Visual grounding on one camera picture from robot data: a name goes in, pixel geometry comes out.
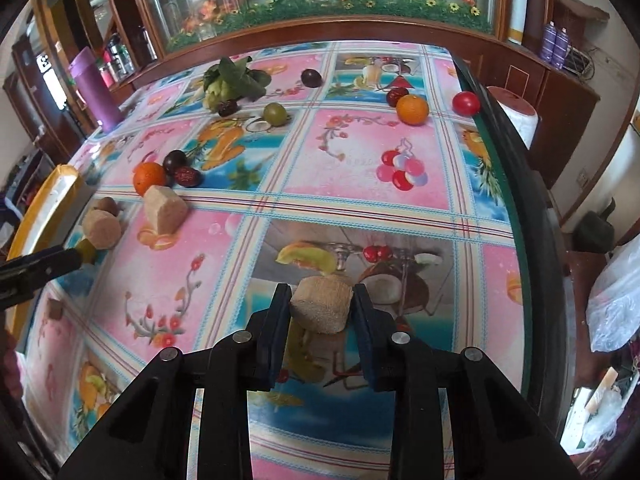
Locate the red tomato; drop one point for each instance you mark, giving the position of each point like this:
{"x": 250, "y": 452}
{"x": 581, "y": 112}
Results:
{"x": 466, "y": 102}

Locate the small brown block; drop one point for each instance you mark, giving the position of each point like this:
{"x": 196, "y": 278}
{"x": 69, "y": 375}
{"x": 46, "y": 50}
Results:
{"x": 54, "y": 308}

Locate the white rolled sheet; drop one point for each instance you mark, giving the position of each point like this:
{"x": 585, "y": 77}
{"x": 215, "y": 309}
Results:
{"x": 517, "y": 0}

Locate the purple spray can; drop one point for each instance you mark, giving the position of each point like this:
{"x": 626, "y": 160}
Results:
{"x": 549, "y": 40}
{"x": 561, "y": 46}

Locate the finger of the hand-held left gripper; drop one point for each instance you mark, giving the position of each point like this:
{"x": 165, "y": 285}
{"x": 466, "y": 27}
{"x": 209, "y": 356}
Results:
{"x": 45, "y": 264}

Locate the red date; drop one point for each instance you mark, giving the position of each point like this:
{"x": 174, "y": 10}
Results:
{"x": 228, "y": 107}
{"x": 397, "y": 95}
{"x": 189, "y": 176}

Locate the white plastic bag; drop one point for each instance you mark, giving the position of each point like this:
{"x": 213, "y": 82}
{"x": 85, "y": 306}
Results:
{"x": 615, "y": 300}

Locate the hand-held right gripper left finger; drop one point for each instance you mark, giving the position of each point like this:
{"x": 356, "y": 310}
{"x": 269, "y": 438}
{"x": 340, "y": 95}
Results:
{"x": 272, "y": 345}

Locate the beige ribbed rectangular cake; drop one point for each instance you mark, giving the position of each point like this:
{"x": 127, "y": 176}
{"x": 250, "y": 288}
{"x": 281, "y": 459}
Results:
{"x": 320, "y": 307}

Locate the round beige cake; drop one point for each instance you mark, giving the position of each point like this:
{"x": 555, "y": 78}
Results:
{"x": 102, "y": 230}

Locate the leaf-wrapped zongzi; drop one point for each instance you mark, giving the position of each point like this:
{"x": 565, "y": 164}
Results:
{"x": 235, "y": 82}

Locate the orange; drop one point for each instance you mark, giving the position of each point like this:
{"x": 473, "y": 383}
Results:
{"x": 412, "y": 109}
{"x": 148, "y": 177}

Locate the purple bottle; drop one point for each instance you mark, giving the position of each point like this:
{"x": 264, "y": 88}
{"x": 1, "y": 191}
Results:
{"x": 95, "y": 90}

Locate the brown round fruit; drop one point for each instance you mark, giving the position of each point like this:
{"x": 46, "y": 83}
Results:
{"x": 108, "y": 206}

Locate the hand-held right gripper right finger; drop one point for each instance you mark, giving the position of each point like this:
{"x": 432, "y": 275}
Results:
{"x": 367, "y": 345}

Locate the green round fruit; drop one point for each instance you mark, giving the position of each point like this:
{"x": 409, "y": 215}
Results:
{"x": 274, "y": 113}

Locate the printed plastic tablecloth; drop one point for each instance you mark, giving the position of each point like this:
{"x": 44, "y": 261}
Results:
{"x": 350, "y": 175}

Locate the white tray with yellow tape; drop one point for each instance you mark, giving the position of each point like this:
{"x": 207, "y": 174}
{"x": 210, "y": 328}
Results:
{"x": 60, "y": 195}

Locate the black thermos flask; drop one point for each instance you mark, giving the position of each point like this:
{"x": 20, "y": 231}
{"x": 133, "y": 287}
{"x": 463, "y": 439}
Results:
{"x": 148, "y": 42}

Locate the dark purple plum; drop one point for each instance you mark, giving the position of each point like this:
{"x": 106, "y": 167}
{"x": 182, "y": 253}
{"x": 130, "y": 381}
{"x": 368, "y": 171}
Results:
{"x": 175, "y": 160}
{"x": 310, "y": 78}

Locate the hexagonal beige cake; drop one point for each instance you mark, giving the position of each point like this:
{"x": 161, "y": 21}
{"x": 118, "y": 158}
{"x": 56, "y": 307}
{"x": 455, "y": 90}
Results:
{"x": 162, "y": 212}

